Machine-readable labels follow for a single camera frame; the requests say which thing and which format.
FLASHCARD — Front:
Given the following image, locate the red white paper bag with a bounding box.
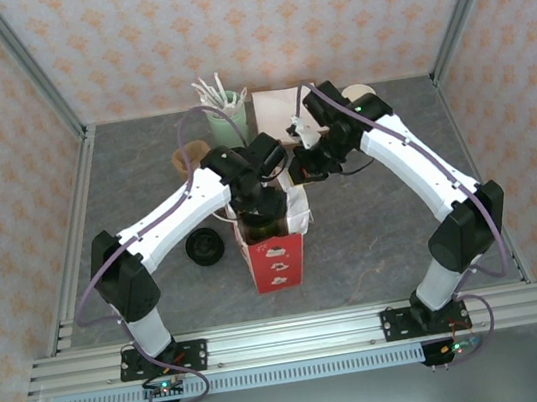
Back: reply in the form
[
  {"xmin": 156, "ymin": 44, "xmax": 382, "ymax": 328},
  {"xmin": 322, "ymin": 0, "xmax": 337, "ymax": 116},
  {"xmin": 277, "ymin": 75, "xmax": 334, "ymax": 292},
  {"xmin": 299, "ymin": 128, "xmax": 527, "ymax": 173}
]
[{"xmin": 223, "ymin": 182, "xmax": 323, "ymax": 298}]

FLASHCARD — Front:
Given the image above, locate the brown cardboard napkin tray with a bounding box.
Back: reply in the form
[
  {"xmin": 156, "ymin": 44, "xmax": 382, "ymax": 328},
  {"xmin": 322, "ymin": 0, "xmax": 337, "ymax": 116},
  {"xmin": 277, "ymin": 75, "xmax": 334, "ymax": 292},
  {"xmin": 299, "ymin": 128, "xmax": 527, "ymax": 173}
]
[{"xmin": 249, "ymin": 77, "xmax": 332, "ymax": 152}]

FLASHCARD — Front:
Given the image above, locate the stack of paper cups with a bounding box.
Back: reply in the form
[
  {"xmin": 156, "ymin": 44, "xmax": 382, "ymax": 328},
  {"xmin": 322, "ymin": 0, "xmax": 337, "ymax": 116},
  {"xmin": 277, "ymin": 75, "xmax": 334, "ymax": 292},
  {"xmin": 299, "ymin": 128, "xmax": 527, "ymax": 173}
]
[{"xmin": 339, "ymin": 81, "xmax": 379, "ymax": 106}]

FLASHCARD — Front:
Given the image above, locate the mint green holder cup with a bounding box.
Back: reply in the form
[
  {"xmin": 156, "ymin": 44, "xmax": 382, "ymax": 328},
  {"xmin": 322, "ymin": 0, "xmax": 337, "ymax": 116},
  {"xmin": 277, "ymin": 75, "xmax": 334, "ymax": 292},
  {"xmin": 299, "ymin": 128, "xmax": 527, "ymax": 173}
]
[{"xmin": 203, "ymin": 91, "xmax": 252, "ymax": 151}]

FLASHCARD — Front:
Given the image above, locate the white paper napkin stack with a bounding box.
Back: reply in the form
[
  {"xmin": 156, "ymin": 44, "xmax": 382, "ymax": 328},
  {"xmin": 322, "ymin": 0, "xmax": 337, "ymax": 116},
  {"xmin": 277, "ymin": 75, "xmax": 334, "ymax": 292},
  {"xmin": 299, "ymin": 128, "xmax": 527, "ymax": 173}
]
[{"xmin": 251, "ymin": 85, "xmax": 311, "ymax": 141}]

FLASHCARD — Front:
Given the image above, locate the white wrapped straw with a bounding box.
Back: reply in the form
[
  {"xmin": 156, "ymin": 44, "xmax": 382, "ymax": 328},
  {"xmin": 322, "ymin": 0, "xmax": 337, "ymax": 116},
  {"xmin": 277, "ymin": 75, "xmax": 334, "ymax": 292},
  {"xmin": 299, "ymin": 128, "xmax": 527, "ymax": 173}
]
[
  {"xmin": 189, "ymin": 80, "xmax": 219, "ymax": 117},
  {"xmin": 229, "ymin": 87, "xmax": 252, "ymax": 115},
  {"xmin": 196, "ymin": 73, "xmax": 223, "ymax": 114},
  {"xmin": 211, "ymin": 69, "xmax": 231, "ymax": 112}
]

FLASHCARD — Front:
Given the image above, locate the small circuit board with LED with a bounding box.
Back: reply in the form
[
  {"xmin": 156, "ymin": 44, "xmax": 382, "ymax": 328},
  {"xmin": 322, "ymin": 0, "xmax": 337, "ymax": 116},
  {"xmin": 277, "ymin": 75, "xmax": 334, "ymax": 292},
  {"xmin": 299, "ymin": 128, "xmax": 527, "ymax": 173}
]
[
  {"xmin": 438, "ymin": 335, "xmax": 482, "ymax": 359},
  {"xmin": 141, "ymin": 375, "xmax": 187, "ymax": 402}
]

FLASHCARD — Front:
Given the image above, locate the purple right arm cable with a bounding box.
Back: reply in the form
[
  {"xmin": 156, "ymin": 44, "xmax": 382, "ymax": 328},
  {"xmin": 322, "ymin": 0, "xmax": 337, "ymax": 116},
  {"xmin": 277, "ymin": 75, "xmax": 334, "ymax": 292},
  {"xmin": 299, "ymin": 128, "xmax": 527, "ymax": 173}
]
[{"xmin": 289, "ymin": 57, "xmax": 523, "ymax": 385}]

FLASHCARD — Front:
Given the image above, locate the aluminium table side rail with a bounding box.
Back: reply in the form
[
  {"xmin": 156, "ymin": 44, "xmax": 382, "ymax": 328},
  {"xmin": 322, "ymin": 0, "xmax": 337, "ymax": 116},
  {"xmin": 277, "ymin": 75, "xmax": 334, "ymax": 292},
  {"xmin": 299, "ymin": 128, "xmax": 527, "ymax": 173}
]
[
  {"xmin": 13, "ymin": 125, "xmax": 129, "ymax": 359},
  {"xmin": 431, "ymin": 64, "xmax": 534, "ymax": 293}
]

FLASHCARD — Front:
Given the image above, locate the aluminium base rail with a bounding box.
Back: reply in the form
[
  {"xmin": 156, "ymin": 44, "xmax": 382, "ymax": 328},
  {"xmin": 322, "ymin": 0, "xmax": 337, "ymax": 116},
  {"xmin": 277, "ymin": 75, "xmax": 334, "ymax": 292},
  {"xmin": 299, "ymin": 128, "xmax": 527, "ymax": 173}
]
[{"xmin": 23, "ymin": 277, "xmax": 537, "ymax": 400}]

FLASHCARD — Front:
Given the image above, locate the slotted grey cable duct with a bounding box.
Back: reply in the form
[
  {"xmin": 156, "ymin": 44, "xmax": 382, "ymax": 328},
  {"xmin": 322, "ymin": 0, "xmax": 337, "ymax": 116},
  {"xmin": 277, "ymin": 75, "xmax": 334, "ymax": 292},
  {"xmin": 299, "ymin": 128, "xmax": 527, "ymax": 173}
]
[{"xmin": 49, "ymin": 342, "xmax": 428, "ymax": 402}]

